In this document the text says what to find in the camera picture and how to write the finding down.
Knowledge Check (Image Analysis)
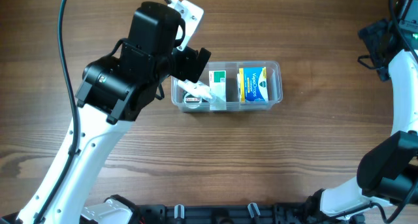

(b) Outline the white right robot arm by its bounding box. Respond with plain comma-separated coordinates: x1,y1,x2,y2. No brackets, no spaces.
295,19,417,223

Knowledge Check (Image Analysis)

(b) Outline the clear plastic container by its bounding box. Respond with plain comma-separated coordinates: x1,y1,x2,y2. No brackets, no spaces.
171,61,283,112

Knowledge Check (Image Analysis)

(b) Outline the white calamine lotion bottle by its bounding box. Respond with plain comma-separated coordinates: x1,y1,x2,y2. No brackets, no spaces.
177,80,216,103

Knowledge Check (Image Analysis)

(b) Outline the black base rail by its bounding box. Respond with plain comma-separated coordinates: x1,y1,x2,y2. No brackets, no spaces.
134,203,366,224

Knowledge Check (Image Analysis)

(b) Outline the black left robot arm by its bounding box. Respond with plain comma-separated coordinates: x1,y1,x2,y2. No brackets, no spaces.
1,0,210,223

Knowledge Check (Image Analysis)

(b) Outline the white Panadol box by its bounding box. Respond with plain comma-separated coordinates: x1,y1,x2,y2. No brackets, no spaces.
209,71,227,111

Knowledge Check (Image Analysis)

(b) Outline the blue VapoDrops box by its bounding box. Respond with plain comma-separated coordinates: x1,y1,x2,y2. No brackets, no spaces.
237,67,268,103

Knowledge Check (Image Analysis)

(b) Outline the green Zam-Buk tin box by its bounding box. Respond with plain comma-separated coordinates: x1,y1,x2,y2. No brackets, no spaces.
182,91,202,109

